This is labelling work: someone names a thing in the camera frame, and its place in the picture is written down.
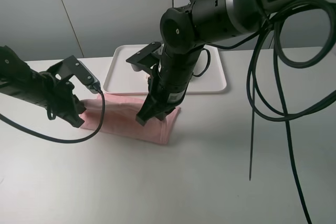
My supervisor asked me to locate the pink towel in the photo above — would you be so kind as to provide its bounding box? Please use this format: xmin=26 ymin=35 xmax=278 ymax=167
xmin=78 ymin=94 xmax=182 ymax=146

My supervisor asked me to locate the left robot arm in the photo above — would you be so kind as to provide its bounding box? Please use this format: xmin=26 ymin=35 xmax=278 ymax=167
xmin=1 ymin=46 xmax=86 ymax=128

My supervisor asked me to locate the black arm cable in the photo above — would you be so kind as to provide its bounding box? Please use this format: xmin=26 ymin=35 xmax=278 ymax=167
xmin=0 ymin=87 xmax=106 ymax=145
xmin=191 ymin=0 xmax=336 ymax=224

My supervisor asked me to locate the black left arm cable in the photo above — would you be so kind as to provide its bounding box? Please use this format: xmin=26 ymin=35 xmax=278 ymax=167
xmin=0 ymin=87 xmax=106 ymax=145

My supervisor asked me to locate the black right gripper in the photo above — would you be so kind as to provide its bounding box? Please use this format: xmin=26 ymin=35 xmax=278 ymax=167
xmin=136 ymin=45 xmax=205 ymax=126

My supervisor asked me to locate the black cable tie right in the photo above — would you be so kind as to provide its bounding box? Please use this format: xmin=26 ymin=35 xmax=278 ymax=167
xmin=248 ymin=19 xmax=274 ymax=182

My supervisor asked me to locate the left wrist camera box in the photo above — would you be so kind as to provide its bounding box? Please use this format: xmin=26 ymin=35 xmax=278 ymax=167
xmin=47 ymin=56 xmax=101 ymax=94

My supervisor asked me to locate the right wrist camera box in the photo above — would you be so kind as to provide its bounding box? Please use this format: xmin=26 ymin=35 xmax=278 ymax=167
xmin=126 ymin=41 xmax=162 ymax=74

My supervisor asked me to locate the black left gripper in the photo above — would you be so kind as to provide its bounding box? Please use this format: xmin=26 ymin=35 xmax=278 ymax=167
xmin=15 ymin=70 xmax=86 ymax=127

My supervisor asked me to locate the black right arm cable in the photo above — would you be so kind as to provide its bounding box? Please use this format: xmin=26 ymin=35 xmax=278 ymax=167
xmin=191 ymin=0 xmax=336 ymax=224

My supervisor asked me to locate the white rectangular plastic tray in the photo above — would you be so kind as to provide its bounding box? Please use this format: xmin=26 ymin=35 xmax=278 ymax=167
xmin=102 ymin=44 xmax=227 ymax=95

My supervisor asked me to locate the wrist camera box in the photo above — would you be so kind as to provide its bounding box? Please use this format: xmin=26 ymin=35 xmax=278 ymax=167
xmin=126 ymin=41 xmax=162 ymax=74
xmin=47 ymin=56 xmax=101 ymax=94

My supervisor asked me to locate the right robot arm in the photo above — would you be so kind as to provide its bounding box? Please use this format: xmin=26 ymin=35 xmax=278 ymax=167
xmin=128 ymin=0 xmax=335 ymax=125

